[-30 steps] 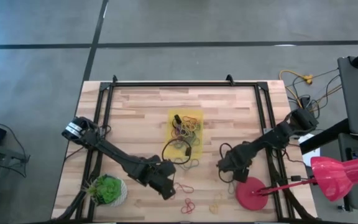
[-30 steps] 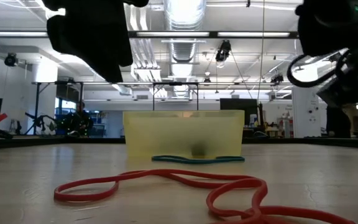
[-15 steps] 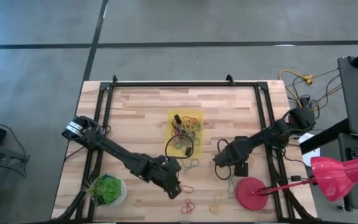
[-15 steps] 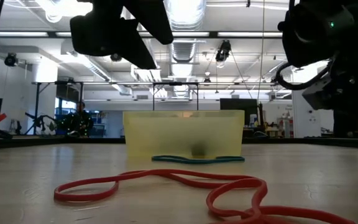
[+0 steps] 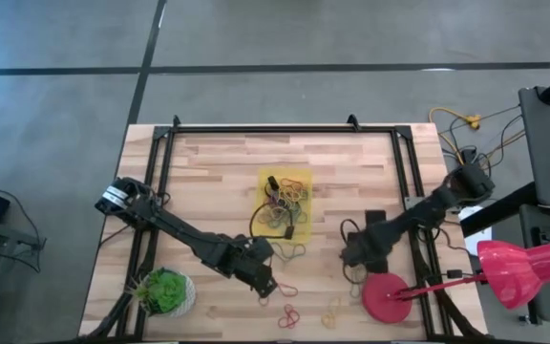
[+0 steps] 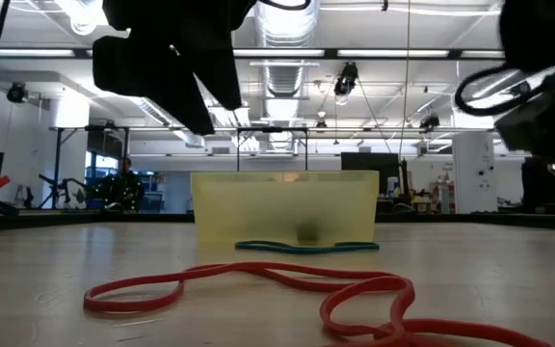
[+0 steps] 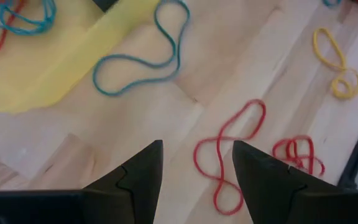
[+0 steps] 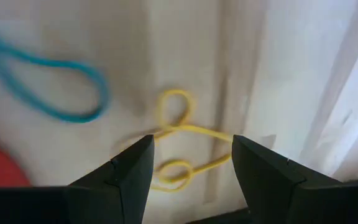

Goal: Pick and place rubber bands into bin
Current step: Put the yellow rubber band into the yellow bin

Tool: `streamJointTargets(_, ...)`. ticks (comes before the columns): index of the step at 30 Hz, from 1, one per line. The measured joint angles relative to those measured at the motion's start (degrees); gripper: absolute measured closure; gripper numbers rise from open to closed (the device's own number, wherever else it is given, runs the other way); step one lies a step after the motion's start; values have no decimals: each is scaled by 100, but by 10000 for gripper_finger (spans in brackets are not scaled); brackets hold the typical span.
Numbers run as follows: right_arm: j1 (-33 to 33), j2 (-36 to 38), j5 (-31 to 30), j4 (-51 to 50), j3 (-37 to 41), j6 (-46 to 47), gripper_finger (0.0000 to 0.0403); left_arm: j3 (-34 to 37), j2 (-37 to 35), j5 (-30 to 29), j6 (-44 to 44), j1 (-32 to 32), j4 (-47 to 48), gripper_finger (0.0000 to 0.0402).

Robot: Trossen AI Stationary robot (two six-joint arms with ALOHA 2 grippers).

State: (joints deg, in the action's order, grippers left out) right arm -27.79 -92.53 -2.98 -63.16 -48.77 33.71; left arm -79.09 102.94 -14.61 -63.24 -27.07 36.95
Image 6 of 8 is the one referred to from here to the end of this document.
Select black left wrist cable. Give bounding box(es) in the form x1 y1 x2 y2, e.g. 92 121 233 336
257 0 313 12

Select black table edge rail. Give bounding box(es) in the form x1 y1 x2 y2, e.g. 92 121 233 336
0 210 555 233

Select looped red rubber band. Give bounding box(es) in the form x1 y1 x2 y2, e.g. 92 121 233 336
319 274 551 347

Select overhead LED light bar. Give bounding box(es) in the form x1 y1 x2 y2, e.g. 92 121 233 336
0 46 505 62

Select long red rubber band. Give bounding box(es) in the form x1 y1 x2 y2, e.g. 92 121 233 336
83 261 399 314

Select white pillar with devices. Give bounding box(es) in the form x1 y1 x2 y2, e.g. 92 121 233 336
452 132 499 214

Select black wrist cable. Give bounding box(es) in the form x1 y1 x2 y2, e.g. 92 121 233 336
454 65 555 117
257 0 313 12

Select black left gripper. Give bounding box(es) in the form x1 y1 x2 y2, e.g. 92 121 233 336
103 0 257 136

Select black background robot on stand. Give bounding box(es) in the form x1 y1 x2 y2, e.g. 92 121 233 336
16 173 89 209

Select plain white pillar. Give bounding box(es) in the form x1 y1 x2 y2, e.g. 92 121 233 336
48 98 91 208

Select yellow translucent plastic bin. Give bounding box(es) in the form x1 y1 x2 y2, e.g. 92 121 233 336
190 170 381 247

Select teal rubber band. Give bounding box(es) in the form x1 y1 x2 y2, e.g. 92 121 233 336
234 240 381 255

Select blue chair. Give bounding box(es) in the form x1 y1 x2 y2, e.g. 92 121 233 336
140 191 166 213

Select silver round ceiling duct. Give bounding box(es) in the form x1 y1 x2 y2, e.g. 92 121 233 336
252 0 321 97

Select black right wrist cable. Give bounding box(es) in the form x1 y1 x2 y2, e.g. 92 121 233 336
454 65 555 117

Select small black metal frame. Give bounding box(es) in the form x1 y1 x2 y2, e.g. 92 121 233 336
236 126 309 173

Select tall black metal frame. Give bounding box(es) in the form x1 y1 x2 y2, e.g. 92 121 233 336
48 125 131 211

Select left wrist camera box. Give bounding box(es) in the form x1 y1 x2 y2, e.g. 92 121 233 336
92 36 163 95

